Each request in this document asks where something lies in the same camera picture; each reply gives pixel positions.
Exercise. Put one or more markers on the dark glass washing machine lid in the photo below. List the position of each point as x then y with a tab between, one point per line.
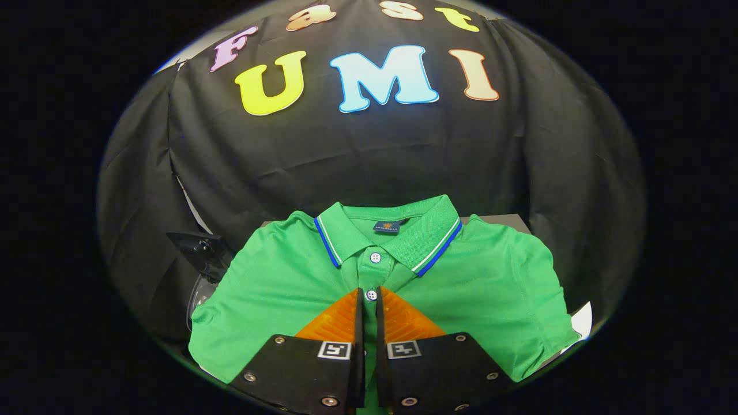
202	251

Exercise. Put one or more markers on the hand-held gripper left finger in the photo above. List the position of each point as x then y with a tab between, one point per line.
358	328

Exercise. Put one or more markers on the beige cabinet with black frame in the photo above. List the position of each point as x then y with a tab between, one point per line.
510	222

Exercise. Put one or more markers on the green polo shirt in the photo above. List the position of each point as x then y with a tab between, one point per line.
490	288

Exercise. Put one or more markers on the black backdrop cloth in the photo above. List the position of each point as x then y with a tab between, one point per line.
357	150

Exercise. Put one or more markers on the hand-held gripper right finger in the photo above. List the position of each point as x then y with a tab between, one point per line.
381	328

